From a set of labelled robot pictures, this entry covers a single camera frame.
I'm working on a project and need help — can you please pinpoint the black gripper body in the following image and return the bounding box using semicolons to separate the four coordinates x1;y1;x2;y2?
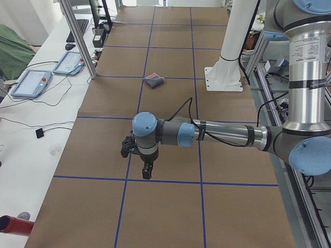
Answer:
140;149;159;168

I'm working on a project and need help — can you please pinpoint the pink grey microfibre towel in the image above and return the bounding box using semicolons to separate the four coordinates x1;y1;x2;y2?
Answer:
143;73;165;89

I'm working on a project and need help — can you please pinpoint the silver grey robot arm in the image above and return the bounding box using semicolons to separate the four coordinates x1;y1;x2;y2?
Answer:
121;1;330;179

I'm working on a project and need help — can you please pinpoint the small black square pad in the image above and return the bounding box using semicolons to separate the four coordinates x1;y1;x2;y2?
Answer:
35;128;44;139

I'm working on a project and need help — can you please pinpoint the right teach pendant tablet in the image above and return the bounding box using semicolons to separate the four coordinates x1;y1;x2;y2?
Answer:
52;51;84;76

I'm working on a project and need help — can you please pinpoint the teach pendant tablet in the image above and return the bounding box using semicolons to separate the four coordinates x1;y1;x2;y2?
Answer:
52;51;84;76
10;70;52;98

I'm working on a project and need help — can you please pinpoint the black box with label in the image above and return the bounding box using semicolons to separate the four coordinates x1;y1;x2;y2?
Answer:
93;28;106;48

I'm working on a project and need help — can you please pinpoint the black computer mouse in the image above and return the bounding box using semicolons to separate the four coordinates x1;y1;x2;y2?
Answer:
65;43;76;51

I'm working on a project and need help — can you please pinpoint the left teach pendant tablet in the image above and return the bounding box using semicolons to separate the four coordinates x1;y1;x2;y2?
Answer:
10;70;52;98

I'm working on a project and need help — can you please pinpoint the red cylinder tube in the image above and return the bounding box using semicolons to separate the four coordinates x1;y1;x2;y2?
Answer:
1;215;35;237

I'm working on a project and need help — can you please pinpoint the black computer keyboard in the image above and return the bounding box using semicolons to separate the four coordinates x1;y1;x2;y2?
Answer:
66;19;89;43

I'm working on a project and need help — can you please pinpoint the black computer monitor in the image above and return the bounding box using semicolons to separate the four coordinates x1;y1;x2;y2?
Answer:
89;0;113;33

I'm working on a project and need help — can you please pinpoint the green fabric cover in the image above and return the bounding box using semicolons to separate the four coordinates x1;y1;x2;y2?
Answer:
1;24;36;80

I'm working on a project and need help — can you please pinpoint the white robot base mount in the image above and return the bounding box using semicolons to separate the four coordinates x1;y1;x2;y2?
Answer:
204;0;260;92

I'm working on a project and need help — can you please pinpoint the aluminium frame post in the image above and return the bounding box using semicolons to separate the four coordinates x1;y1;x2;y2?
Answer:
58;0;97;79

